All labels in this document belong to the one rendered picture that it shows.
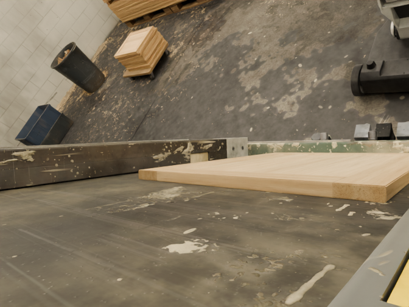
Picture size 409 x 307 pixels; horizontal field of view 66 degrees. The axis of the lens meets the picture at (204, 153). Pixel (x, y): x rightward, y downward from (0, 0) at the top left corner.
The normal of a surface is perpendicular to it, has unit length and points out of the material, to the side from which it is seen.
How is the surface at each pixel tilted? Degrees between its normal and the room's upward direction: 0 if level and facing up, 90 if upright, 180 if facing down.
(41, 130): 90
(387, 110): 0
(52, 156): 90
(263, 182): 36
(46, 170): 90
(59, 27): 90
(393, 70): 0
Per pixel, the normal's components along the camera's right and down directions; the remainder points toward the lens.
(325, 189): -0.65, 0.07
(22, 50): 0.72, 0.09
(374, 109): -0.55, -0.53
